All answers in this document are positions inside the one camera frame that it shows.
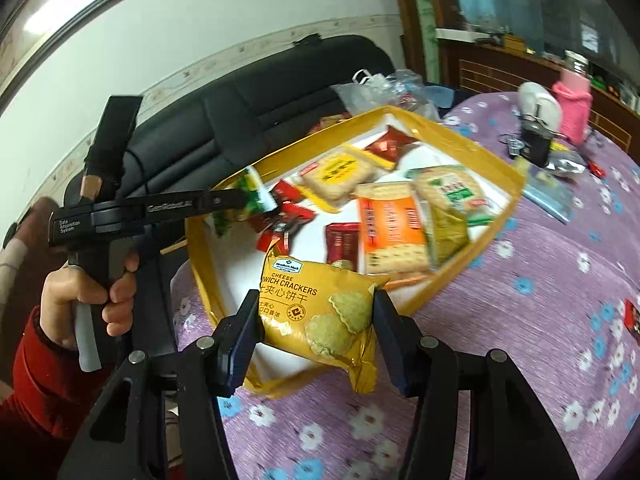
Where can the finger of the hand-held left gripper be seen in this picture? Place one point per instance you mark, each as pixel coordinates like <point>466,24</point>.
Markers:
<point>200,202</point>

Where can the yellow cardboard box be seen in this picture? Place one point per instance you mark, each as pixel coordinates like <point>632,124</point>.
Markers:
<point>465,145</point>

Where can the person's left hand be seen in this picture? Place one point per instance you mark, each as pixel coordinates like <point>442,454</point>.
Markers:
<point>57,310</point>

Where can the round biscuit packet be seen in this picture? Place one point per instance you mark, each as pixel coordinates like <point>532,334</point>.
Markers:
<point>450,187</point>

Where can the yellow cheese cracker packet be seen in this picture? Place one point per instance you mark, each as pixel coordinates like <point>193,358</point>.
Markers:
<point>320,310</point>

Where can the person's left forearm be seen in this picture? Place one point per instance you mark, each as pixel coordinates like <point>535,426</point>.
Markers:
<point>35,385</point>

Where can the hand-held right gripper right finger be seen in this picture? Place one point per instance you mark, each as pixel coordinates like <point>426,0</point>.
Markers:
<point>395,345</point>

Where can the small red wrapper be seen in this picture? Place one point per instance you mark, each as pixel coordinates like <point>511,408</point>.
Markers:
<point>597,168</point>

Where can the white plastic bag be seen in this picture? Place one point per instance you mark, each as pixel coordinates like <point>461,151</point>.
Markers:
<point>372,85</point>

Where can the pink knitted bottle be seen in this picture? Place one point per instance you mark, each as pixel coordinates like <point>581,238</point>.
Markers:
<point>575,105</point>

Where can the black chair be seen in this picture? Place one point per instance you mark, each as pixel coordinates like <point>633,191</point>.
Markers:
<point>225,110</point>

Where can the white plate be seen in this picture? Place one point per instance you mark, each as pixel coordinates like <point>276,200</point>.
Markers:
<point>537,100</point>

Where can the long dark red packet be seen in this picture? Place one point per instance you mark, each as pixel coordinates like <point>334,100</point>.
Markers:
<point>342,242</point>

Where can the green pea packet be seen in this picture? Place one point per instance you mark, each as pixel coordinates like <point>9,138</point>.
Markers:
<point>255,195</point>

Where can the purple floral tablecloth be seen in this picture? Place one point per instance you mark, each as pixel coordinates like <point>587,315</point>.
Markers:
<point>525,285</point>

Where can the blue book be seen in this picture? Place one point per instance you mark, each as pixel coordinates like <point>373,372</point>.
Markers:
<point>550,192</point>

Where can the small red snack packet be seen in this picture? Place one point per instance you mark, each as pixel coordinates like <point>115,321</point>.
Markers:
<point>632,317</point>

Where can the wooden cabinet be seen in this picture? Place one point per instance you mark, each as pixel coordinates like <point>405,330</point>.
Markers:
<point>485,67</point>

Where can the orange snack packet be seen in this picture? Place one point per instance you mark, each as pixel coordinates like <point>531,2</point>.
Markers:
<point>395,230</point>

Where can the black box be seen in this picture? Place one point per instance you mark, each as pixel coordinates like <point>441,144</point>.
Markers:
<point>535,147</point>

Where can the crumpled clear plastic bag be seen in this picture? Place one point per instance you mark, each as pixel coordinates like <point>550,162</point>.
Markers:
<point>567,160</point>

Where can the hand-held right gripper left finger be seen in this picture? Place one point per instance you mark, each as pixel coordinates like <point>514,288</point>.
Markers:
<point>240,340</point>

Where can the green gold snack packet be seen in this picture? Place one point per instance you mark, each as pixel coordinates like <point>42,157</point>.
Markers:
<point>447,235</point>

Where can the white board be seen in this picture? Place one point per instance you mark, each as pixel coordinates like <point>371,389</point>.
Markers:
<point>460,34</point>

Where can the dark red jujube packet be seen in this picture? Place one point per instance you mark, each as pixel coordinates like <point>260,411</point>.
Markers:
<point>390,146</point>

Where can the yellow soda cracker packet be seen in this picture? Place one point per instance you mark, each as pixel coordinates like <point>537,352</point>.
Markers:
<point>340,170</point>

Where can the red candy packet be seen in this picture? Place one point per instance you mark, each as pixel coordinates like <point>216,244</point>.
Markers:
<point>275,242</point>
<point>287,195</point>

